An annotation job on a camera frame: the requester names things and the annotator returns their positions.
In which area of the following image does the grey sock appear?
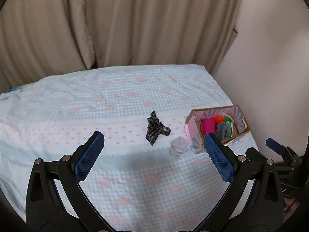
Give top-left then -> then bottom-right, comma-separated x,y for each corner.
216,123 -> 230,141

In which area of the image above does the blue checked bed sheet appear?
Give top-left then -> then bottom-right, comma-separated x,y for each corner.
1,64 -> 231,231

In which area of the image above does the beige curtain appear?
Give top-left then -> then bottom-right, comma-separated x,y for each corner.
1,0 -> 241,91

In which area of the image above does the cardboard box with pink pattern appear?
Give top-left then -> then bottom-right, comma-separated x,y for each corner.
184,105 -> 251,154

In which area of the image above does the magenta soft pouch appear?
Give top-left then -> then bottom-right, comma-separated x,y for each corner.
201,118 -> 216,137

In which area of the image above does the orange pompom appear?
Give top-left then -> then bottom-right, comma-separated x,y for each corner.
214,115 -> 225,125

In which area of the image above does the light grey crumpled cloth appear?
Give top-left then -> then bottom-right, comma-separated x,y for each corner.
169,136 -> 190,159

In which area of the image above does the black patterned cloth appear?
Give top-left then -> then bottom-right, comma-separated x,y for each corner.
146,111 -> 171,146

